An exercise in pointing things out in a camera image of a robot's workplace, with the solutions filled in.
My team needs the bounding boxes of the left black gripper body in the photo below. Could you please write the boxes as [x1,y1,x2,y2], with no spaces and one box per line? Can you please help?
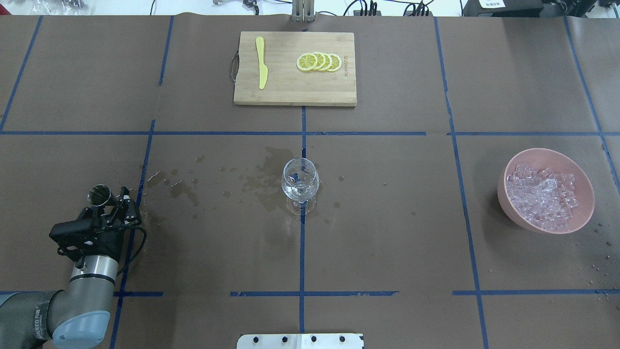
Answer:
[80,224,127,262]

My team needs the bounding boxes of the steel double jigger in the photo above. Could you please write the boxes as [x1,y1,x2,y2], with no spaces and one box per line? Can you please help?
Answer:
[87,185,118,207]

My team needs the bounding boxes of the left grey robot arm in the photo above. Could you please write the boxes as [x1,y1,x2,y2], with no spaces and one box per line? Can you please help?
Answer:
[0,185,143,349]

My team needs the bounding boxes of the clear wine glass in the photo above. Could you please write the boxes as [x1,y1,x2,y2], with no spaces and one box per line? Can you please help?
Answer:
[281,158,320,216]

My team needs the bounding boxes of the pile of ice cubes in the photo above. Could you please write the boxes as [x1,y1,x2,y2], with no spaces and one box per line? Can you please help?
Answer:
[505,163,579,232]

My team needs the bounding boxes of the yellow plastic knife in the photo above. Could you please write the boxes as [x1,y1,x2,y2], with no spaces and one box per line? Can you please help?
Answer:
[255,37,269,89]

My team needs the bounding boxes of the bamboo cutting board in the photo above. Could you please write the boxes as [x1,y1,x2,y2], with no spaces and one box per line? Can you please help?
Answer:
[233,31,358,108]

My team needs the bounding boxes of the lemon slice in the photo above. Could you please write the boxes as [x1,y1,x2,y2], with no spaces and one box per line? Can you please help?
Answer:
[312,52,326,70]
[319,53,332,71]
[296,53,319,71]
[327,53,342,72]

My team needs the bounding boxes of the pink bowl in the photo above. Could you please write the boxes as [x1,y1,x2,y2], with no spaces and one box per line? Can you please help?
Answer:
[497,148,595,234]

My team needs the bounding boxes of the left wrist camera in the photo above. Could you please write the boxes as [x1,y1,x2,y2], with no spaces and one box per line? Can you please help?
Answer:
[49,219,96,255]

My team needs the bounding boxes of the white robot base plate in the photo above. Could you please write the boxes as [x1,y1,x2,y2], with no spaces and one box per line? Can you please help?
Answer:
[236,333,365,349]

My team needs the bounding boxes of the aluminium frame post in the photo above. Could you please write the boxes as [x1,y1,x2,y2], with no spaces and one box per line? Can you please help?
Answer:
[291,0,316,22]

